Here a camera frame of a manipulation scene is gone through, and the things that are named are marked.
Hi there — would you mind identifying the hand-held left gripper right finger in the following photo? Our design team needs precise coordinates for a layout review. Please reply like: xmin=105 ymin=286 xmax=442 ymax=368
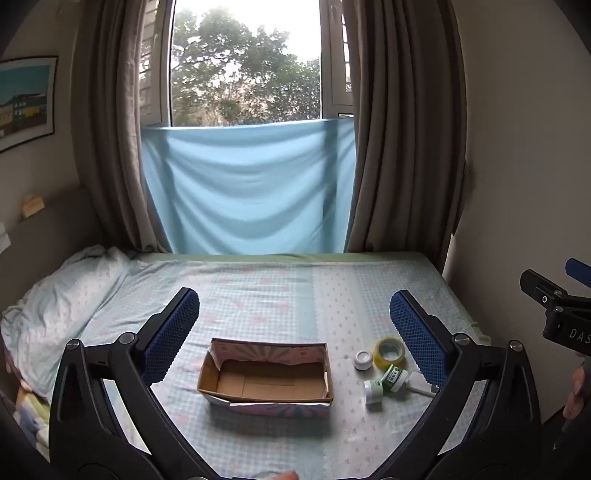
xmin=379 ymin=290 xmax=542 ymax=472

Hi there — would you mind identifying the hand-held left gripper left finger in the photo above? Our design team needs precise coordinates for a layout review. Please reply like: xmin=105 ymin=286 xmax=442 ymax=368
xmin=48 ymin=287 xmax=204 ymax=468

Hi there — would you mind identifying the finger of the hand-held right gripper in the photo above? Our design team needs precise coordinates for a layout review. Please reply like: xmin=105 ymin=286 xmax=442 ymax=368
xmin=519 ymin=269 xmax=568 ymax=306
xmin=565 ymin=258 xmax=591 ymax=283

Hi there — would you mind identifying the green label jar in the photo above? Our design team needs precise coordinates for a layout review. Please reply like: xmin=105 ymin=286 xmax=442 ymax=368
xmin=381 ymin=364 xmax=410 ymax=394

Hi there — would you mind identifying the cardboard box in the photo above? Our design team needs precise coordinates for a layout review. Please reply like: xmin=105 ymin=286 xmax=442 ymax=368
xmin=197 ymin=337 xmax=335 ymax=418

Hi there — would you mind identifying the person's right hand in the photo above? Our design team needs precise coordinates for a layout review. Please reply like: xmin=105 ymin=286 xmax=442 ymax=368
xmin=562 ymin=362 xmax=591 ymax=421

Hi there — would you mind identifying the yellow tape roll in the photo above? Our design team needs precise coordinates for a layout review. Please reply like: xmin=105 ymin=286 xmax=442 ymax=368
xmin=373 ymin=338 xmax=406 ymax=371

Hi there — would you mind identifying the white pocket scale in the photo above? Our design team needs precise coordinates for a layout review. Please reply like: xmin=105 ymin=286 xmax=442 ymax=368
xmin=407 ymin=371 xmax=437 ymax=398

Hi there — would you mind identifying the checked floral bed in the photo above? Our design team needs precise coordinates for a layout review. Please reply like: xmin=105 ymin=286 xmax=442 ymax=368
xmin=0 ymin=244 xmax=492 ymax=480

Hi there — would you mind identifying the rumpled pillow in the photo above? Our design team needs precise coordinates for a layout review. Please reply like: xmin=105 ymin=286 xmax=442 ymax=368
xmin=0 ymin=244 xmax=136 ymax=403

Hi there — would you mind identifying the pastel patterned blanket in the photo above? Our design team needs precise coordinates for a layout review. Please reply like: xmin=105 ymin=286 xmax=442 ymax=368
xmin=13 ymin=387 xmax=52 ymax=460

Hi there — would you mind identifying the light blue hanging cloth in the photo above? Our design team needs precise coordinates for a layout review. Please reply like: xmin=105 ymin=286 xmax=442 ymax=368
xmin=140 ymin=117 xmax=357 ymax=256

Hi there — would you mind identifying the small tan box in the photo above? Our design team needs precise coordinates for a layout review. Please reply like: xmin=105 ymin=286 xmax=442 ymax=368
xmin=20 ymin=194 xmax=46 ymax=219

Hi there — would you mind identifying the beige curtain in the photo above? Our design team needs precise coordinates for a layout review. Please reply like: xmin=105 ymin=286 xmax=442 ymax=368
xmin=69 ymin=0 xmax=175 ymax=253
xmin=339 ymin=0 xmax=471 ymax=256

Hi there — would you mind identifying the window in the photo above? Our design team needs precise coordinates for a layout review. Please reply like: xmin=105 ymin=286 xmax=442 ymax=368
xmin=139 ymin=0 xmax=357 ymax=129

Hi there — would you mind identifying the wall poster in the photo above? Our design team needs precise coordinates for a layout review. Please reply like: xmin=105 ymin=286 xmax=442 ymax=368
xmin=0 ymin=55 xmax=60 ymax=154

